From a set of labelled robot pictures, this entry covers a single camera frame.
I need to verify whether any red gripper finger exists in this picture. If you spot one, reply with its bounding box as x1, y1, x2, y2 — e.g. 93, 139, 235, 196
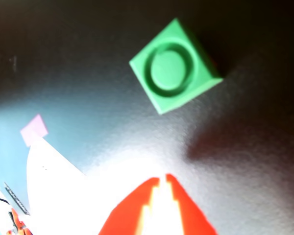
98, 177, 160, 235
165, 173, 218, 235

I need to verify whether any green cube with round recess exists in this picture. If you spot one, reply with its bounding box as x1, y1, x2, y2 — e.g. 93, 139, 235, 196
129, 18, 223, 115

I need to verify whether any white numbered grid paper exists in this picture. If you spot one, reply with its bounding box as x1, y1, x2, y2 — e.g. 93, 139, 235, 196
26, 136, 162, 235

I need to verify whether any black mat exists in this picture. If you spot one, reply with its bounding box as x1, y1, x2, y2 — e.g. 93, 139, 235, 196
0, 0, 294, 235

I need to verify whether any orange spring clamp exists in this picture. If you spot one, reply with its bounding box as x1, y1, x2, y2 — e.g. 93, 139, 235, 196
6, 208, 31, 235

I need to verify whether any thin black ruler strip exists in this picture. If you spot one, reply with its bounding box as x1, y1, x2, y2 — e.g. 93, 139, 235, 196
4, 182, 30, 216

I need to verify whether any pink tape strip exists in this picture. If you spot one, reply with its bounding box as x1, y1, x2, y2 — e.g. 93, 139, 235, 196
20, 114, 49, 147

